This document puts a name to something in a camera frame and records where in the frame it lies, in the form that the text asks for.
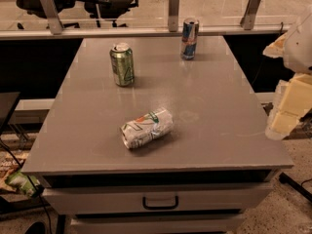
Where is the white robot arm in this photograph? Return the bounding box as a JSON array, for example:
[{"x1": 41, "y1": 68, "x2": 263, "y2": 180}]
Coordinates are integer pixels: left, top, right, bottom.
[{"x1": 263, "y1": 5, "x2": 312, "y2": 140}]

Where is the left metal railing bracket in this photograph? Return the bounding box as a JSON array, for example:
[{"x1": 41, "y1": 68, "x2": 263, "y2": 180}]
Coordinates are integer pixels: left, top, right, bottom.
[{"x1": 39, "y1": 0, "x2": 62, "y2": 35}]

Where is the black drawer handle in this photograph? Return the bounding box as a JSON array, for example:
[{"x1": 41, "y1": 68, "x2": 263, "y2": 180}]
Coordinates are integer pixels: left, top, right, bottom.
[{"x1": 142, "y1": 196, "x2": 179, "y2": 211}]

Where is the black office chair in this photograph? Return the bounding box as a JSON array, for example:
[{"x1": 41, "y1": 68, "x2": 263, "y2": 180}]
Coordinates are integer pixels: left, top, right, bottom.
[
  {"x1": 16, "y1": 0, "x2": 80, "y2": 34},
  {"x1": 80, "y1": 0, "x2": 138, "y2": 27}
]

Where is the grey drawer cabinet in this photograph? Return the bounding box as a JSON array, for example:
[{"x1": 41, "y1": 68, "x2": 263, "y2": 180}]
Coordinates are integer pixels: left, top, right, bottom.
[{"x1": 23, "y1": 37, "x2": 293, "y2": 234}]

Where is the metal railing bracket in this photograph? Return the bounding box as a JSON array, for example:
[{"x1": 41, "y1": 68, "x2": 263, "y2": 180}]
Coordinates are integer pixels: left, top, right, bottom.
[
  {"x1": 168, "y1": 0, "x2": 179, "y2": 32},
  {"x1": 39, "y1": 0, "x2": 62, "y2": 35},
  {"x1": 240, "y1": 0, "x2": 261, "y2": 30}
]

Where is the black cable on floor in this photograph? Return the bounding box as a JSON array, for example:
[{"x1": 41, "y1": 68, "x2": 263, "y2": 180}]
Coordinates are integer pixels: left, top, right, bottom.
[{"x1": 0, "y1": 136, "x2": 53, "y2": 234}]

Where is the black office chair right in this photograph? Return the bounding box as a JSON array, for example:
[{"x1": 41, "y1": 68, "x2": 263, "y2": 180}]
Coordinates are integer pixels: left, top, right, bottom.
[{"x1": 80, "y1": 0, "x2": 138, "y2": 27}]

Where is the green snack bag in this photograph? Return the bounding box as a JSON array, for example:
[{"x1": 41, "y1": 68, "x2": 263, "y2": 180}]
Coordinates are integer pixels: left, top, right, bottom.
[{"x1": 5, "y1": 170, "x2": 42, "y2": 198}]

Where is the blue energy drink can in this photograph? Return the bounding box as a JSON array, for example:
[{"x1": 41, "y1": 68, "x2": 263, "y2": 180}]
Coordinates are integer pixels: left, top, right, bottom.
[{"x1": 181, "y1": 18, "x2": 199, "y2": 59}]

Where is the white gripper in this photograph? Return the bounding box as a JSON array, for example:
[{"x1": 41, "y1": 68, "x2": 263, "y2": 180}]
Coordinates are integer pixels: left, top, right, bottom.
[{"x1": 265, "y1": 73, "x2": 312, "y2": 140}]

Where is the crushed white soda can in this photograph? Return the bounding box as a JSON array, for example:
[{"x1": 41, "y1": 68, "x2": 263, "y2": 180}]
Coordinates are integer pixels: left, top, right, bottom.
[{"x1": 120, "y1": 107, "x2": 174, "y2": 149}]

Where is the right metal railing bracket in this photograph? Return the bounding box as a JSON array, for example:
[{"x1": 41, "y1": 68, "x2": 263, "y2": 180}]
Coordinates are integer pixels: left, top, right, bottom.
[{"x1": 240, "y1": 0, "x2": 261, "y2": 30}]

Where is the green soda can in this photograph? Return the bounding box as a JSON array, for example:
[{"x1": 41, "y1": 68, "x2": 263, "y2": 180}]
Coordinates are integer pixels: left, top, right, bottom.
[{"x1": 109, "y1": 43, "x2": 135, "y2": 87}]

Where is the dark side table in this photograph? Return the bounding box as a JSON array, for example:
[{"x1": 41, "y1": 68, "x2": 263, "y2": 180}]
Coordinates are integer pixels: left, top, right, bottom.
[{"x1": 0, "y1": 92, "x2": 20, "y2": 136}]

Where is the middle metal railing bracket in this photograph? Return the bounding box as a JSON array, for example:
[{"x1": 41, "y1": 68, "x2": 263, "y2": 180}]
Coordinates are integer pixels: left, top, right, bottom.
[{"x1": 168, "y1": 0, "x2": 179, "y2": 32}]

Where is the black office chair left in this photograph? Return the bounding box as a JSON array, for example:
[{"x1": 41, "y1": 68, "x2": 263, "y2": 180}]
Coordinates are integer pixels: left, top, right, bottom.
[{"x1": 16, "y1": 0, "x2": 80, "y2": 34}]

